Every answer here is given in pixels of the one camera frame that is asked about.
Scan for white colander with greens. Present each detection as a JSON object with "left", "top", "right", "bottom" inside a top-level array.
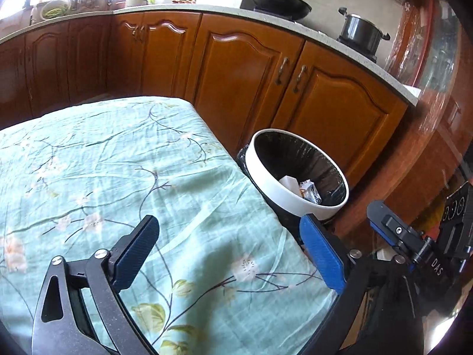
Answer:
[{"left": 40, "top": 0, "right": 73, "bottom": 19}]

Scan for grey kitchen countertop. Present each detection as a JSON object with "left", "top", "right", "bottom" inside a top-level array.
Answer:
[{"left": 0, "top": 2, "right": 422, "bottom": 108}]

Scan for white trash bin black liner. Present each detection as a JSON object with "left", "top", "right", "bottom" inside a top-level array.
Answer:
[{"left": 236, "top": 132, "right": 350, "bottom": 226}]

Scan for clear printed plastic wrapper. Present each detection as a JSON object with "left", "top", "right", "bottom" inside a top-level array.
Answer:
[{"left": 298, "top": 180, "right": 321, "bottom": 205}]

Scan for pale green floral tablecloth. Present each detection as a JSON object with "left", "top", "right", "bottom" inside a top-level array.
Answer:
[{"left": 0, "top": 96, "right": 339, "bottom": 355}]

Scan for metal cabinet door handle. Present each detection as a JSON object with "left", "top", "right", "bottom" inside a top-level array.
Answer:
[
  {"left": 275, "top": 57, "right": 289, "bottom": 84},
  {"left": 293, "top": 64, "right": 308, "bottom": 94}
]

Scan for white paper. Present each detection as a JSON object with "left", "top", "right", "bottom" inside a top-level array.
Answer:
[{"left": 278, "top": 175, "right": 300, "bottom": 195}]

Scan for dark steel cooking pot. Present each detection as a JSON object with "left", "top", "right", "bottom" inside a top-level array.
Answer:
[{"left": 338, "top": 6, "right": 391, "bottom": 54}]

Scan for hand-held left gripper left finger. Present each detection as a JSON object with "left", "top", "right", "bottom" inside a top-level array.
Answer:
[{"left": 31, "top": 214, "right": 160, "bottom": 355}]

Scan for white round waste bin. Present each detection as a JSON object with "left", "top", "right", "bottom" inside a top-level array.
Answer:
[{"left": 236, "top": 129, "right": 350, "bottom": 222}]

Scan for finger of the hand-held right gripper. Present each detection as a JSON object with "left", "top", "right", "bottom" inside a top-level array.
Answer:
[{"left": 367, "top": 200, "right": 437, "bottom": 267}]

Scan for wooden base kitchen cabinets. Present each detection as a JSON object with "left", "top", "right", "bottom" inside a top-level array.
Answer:
[{"left": 0, "top": 9, "right": 412, "bottom": 193}]

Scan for wooden cabinet wrapped in plastic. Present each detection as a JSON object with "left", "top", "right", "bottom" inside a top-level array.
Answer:
[{"left": 333, "top": 0, "right": 473, "bottom": 245}]

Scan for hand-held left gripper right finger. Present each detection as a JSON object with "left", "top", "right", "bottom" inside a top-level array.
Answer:
[{"left": 299, "top": 214, "right": 426, "bottom": 355}]

